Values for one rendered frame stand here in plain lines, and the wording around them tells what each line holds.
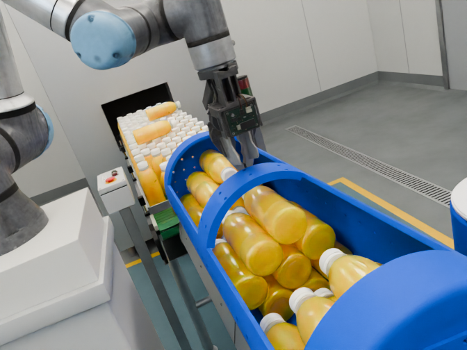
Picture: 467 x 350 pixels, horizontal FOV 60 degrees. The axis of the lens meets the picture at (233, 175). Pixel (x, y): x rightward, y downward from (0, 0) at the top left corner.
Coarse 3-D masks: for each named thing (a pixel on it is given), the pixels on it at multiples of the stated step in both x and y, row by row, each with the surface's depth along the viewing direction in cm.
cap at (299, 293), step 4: (300, 288) 57; (304, 288) 57; (308, 288) 57; (296, 292) 56; (300, 292) 56; (304, 292) 56; (308, 292) 56; (312, 292) 56; (292, 296) 56; (296, 296) 56; (300, 296) 55; (292, 300) 56; (296, 300) 55; (292, 304) 56; (292, 308) 56
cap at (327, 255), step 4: (332, 248) 57; (324, 252) 57; (328, 252) 56; (332, 252) 56; (336, 252) 56; (340, 252) 56; (324, 256) 56; (328, 256) 56; (332, 256) 55; (320, 260) 57; (324, 260) 56; (328, 260) 55; (320, 264) 57; (324, 264) 56; (320, 268) 57; (324, 268) 56; (324, 272) 57
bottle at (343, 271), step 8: (336, 256) 55; (344, 256) 53; (352, 256) 52; (360, 256) 52; (328, 264) 55; (336, 264) 52; (344, 264) 51; (352, 264) 50; (360, 264) 50; (368, 264) 49; (376, 264) 50; (328, 272) 55; (336, 272) 51; (344, 272) 50; (352, 272) 49; (360, 272) 48; (368, 272) 48; (336, 280) 50; (344, 280) 49; (352, 280) 48; (336, 288) 50; (344, 288) 49; (336, 296) 51
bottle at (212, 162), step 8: (208, 152) 112; (216, 152) 111; (200, 160) 114; (208, 160) 107; (216, 160) 103; (224, 160) 102; (208, 168) 105; (216, 168) 101; (224, 168) 100; (232, 168) 100; (216, 176) 101
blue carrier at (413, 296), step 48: (192, 144) 109; (240, 192) 72; (288, 192) 102; (336, 192) 65; (192, 240) 85; (384, 240) 67; (432, 240) 47; (384, 288) 38; (432, 288) 36; (336, 336) 38; (384, 336) 35; (432, 336) 37
